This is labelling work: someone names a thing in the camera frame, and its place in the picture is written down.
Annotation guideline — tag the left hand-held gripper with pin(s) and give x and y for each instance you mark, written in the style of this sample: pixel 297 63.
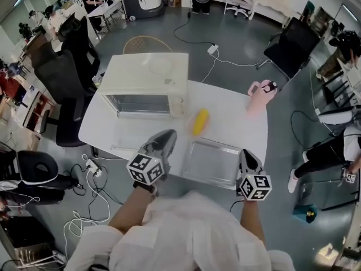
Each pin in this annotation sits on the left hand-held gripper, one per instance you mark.
pixel 146 169

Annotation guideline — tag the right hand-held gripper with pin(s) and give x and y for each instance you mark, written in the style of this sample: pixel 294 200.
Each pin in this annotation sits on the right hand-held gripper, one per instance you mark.
pixel 255 186

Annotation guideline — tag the grey baking tray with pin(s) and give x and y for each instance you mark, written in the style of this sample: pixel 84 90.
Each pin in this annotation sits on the grey baking tray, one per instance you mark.
pixel 211 164

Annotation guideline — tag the cream toaster oven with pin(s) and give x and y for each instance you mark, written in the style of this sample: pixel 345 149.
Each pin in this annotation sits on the cream toaster oven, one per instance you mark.
pixel 141 78

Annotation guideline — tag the person's left forearm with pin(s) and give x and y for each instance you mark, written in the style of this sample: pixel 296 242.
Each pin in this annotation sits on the person's left forearm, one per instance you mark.
pixel 132 210

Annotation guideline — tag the person's right forearm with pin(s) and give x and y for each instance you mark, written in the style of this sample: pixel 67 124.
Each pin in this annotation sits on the person's right forearm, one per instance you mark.
pixel 251 222

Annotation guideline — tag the pale pink plate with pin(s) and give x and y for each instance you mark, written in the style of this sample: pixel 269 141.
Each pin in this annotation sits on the pale pink plate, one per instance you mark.
pixel 188 126

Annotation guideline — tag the yellow corn cob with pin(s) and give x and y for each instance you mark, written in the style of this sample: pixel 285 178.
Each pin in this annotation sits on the yellow corn cob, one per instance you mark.
pixel 200 121

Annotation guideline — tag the black wristwatch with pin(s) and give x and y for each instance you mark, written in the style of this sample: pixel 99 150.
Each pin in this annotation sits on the black wristwatch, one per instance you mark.
pixel 144 187

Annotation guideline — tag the teal waste bin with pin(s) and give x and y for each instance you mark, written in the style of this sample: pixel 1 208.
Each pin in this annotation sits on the teal waste bin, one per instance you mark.
pixel 304 213

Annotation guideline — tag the white power strip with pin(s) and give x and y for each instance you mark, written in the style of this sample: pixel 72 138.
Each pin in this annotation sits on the white power strip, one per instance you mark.
pixel 94 167

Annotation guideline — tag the white power adapter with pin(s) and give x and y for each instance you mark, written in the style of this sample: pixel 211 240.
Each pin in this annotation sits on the white power adapter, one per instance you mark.
pixel 213 49
pixel 317 111

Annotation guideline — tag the white shirt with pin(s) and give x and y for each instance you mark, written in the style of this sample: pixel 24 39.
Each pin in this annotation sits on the white shirt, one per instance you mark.
pixel 183 236

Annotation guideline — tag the wicker basket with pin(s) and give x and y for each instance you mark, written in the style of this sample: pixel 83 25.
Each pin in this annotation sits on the wicker basket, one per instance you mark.
pixel 146 42

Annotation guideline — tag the black mesh office chair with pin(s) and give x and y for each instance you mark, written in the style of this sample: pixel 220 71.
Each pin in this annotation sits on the black mesh office chair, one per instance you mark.
pixel 79 44
pixel 62 100

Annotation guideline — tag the black visitor chair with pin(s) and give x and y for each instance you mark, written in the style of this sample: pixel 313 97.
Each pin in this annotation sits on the black visitor chair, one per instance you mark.
pixel 293 49

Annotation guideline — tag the brown wooden shelf unit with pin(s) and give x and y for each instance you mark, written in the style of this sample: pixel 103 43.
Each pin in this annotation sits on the brown wooden shelf unit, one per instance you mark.
pixel 36 109

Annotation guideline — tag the white swivel chair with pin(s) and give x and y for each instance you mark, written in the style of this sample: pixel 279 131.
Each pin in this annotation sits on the white swivel chair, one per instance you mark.
pixel 239 11

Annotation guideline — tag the black silver box appliance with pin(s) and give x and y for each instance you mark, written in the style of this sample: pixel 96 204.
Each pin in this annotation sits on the black silver box appliance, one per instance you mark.
pixel 25 236

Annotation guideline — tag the steel-frame white table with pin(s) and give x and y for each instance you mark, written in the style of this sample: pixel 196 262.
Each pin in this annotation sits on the steel-frame white table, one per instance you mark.
pixel 107 13

